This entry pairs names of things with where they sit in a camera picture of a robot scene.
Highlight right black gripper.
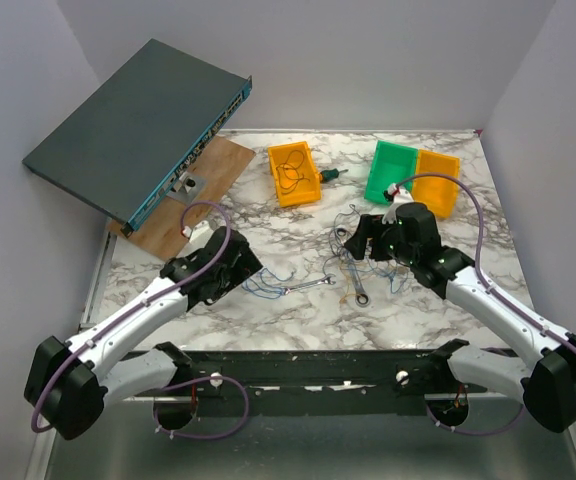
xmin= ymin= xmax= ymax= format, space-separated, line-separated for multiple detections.
xmin=343 ymin=213 xmax=418 ymax=266

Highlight coloured thin cables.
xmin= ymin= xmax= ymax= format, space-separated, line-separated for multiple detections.
xmin=240 ymin=203 xmax=412 ymax=307

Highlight yellow plastic bin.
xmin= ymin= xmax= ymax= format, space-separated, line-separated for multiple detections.
xmin=267 ymin=141 xmax=322 ymax=208
xmin=412 ymin=150 xmax=460 ymax=219

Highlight dark cable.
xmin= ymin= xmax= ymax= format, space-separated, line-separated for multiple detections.
xmin=274 ymin=149 xmax=314 ymax=195

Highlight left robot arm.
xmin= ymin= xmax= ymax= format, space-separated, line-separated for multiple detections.
xmin=24 ymin=226 xmax=262 ymax=440

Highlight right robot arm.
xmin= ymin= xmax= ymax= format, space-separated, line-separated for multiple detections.
xmin=344 ymin=202 xmax=576 ymax=433

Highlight small combination wrench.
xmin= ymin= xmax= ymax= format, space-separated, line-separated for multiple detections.
xmin=281 ymin=274 xmax=335 ymax=296

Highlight green plastic bin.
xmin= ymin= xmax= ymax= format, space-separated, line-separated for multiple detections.
xmin=364 ymin=140 xmax=418 ymax=204

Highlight green stubby screwdriver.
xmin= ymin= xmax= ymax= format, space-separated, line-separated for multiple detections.
xmin=319 ymin=168 xmax=347 ymax=184

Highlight large ratchet wrench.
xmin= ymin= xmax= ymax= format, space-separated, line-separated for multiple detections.
xmin=334 ymin=227 xmax=370 ymax=308

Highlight plywood board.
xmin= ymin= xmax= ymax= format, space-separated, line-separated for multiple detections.
xmin=126 ymin=136 xmax=255 ymax=260

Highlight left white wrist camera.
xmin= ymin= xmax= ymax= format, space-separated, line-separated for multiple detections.
xmin=181 ymin=220 xmax=214 ymax=244

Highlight metal bracket with knob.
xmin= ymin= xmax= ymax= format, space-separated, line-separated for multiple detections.
xmin=167 ymin=172 xmax=206 ymax=205

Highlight dark grey network switch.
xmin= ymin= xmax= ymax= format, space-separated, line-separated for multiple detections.
xmin=22 ymin=39 xmax=252 ymax=235

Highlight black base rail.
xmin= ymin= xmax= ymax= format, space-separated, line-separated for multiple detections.
xmin=70 ymin=344 xmax=499 ymax=419

